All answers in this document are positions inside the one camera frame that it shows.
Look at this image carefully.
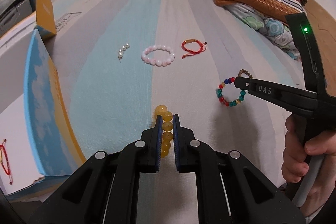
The blue and yellow cardboard box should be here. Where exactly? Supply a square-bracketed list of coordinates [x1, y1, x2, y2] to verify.
[0, 0, 88, 197]

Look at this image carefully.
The red cord bracelet gold tube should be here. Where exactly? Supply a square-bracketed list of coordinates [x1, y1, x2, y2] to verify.
[182, 39, 207, 59]

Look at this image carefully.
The floral quilt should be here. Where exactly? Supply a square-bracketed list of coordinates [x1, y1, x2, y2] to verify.
[228, 2, 301, 60]

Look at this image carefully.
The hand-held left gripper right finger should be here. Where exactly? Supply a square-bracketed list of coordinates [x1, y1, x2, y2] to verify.
[173, 114, 307, 224]

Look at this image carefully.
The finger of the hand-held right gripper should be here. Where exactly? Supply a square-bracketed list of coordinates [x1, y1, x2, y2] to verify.
[233, 76, 319, 112]

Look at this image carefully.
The thin red cord bracelet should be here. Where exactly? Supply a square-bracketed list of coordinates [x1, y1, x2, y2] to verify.
[0, 139, 13, 185]

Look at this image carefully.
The yellow bead bracelet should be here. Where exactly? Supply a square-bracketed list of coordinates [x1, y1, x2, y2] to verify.
[154, 105, 174, 157]

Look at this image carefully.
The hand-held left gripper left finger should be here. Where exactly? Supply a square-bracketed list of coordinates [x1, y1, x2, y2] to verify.
[28, 114, 163, 224]

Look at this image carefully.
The person's right hand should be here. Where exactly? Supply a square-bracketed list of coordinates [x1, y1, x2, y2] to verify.
[282, 113, 336, 184]

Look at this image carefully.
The white pearl strand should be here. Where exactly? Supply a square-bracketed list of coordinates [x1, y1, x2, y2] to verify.
[116, 43, 131, 63]

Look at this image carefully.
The multicolour glass bead bracelet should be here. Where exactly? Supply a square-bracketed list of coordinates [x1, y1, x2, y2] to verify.
[216, 77, 248, 108]

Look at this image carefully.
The brown wooden bead bracelet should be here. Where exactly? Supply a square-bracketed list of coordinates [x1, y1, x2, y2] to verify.
[238, 69, 254, 80]

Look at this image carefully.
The striped bed sheet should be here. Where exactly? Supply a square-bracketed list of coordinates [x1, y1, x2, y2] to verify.
[0, 0, 315, 214]

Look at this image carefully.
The pink bead bracelet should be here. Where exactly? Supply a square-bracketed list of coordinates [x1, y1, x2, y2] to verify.
[141, 45, 175, 67]

